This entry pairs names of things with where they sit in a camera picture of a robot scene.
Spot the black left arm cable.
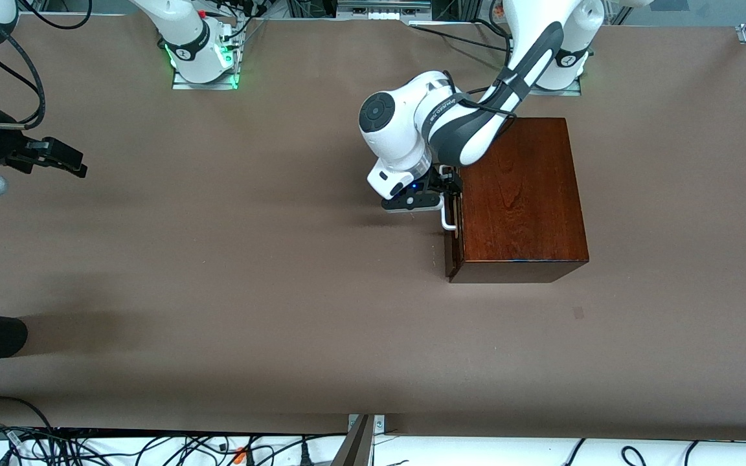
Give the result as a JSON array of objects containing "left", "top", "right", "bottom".
[{"left": 441, "top": 61, "right": 519, "bottom": 140}]

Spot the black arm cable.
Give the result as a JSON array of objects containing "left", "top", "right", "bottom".
[
  {"left": 0, "top": 0, "right": 93, "bottom": 131},
  {"left": 441, "top": 61, "right": 519, "bottom": 140}
]

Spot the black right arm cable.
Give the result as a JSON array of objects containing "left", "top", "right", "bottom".
[{"left": 0, "top": 0, "right": 93, "bottom": 131}]

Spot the dark brown wooden cabinet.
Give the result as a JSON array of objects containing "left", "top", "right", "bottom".
[{"left": 446, "top": 116, "right": 591, "bottom": 284}]

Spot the aluminium mounting bracket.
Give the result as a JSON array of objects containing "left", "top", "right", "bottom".
[{"left": 347, "top": 414, "right": 387, "bottom": 433}]

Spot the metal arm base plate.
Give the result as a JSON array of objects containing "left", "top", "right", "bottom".
[
  {"left": 171, "top": 63, "right": 240, "bottom": 91},
  {"left": 528, "top": 76, "right": 582, "bottom": 96}
]

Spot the black base cable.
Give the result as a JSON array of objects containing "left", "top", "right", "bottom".
[{"left": 208, "top": 0, "right": 269, "bottom": 52}]

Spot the aluminium profile strut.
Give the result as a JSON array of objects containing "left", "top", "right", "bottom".
[{"left": 331, "top": 414, "right": 375, "bottom": 466}]

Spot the grey power strip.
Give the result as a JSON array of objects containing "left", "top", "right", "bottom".
[{"left": 337, "top": 0, "right": 432, "bottom": 20}]

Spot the wooden drawer with white handle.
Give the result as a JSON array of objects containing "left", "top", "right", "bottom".
[{"left": 440, "top": 188, "right": 463, "bottom": 280}]

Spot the black cable bundle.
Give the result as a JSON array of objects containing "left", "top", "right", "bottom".
[{"left": 0, "top": 421, "right": 348, "bottom": 466}]

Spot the black table cable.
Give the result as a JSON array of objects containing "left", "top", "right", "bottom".
[{"left": 409, "top": 23, "right": 513, "bottom": 52}]

